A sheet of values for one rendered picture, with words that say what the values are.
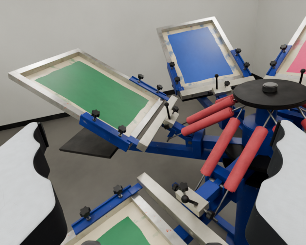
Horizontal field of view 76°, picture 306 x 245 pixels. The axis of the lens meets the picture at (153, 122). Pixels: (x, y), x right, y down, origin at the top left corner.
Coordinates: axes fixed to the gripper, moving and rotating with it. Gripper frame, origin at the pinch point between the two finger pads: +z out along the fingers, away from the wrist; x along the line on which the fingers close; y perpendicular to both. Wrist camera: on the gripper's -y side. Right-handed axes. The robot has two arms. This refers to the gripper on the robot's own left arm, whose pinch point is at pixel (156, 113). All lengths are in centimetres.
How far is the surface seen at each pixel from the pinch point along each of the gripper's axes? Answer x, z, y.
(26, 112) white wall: -282, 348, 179
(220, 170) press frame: 27, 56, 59
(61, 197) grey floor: -117, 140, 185
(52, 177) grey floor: -147, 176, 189
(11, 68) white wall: -280, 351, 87
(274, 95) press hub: 50, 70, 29
